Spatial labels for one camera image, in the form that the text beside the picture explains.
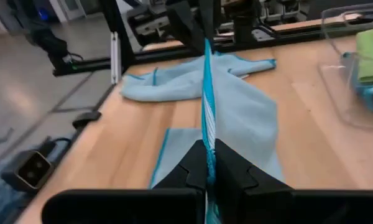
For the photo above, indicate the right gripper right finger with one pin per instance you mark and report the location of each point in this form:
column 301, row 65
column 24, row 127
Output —
column 283, row 207

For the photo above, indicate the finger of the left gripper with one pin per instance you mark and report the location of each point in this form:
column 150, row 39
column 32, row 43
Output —
column 186, row 21
column 213, row 18

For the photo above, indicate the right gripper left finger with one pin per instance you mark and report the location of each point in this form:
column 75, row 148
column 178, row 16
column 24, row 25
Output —
column 127, row 207

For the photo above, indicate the black table clamp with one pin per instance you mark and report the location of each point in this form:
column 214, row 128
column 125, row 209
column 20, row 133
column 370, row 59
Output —
column 87, row 119

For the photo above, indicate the clear plastic bin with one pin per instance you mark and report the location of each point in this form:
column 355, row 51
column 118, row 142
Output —
column 338, row 99

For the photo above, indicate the small black camera box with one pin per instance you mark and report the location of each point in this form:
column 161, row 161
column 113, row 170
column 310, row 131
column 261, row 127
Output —
column 31, row 169

